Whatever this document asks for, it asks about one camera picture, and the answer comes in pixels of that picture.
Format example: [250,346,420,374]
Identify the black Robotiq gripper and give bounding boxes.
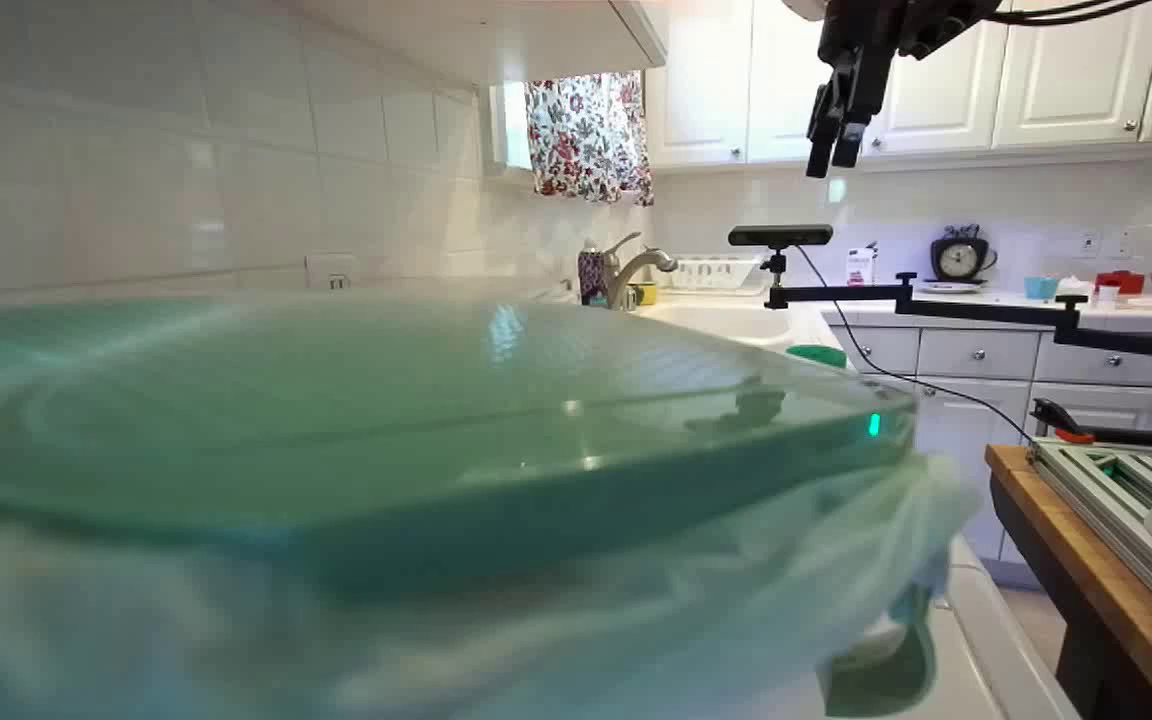
[804,0,919,183]

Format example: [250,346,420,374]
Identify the black table clock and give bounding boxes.
[925,218,1003,286]

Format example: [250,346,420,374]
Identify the white kitchen sink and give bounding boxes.
[637,297,832,354]

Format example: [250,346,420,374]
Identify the green bin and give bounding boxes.
[782,340,853,370]

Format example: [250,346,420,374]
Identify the metal kitchen faucet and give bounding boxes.
[572,227,681,313]

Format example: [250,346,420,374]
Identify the floral curtain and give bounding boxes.
[519,66,658,208]

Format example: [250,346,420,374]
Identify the white base cabinets with drawers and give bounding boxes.
[825,313,1152,569]

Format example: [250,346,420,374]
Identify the small red box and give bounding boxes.
[1091,266,1147,301]

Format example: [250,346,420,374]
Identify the orange and black clamp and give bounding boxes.
[1029,396,1103,451]

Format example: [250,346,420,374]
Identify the translucent white plastic bag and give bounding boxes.
[0,446,982,720]

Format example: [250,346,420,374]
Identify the clear container with green lid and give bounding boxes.
[0,290,942,720]

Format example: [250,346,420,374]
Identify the black stereo camera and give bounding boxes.
[723,218,836,253]

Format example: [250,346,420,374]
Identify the white wall cabinets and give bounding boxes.
[640,0,1152,170]

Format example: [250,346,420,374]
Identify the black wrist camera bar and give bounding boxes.
[897,0,1008,65]

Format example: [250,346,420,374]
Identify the thin black camera cable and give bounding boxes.
[825,239,1051,419]

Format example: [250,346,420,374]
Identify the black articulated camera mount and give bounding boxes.
[756,244,1152,367]

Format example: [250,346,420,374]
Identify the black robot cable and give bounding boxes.
[982,0,1152,30]

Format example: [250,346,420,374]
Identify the aluminium frame rail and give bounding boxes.
[1025,433,1152,648]

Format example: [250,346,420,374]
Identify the white wall outlet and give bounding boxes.
[298,253,362,290]

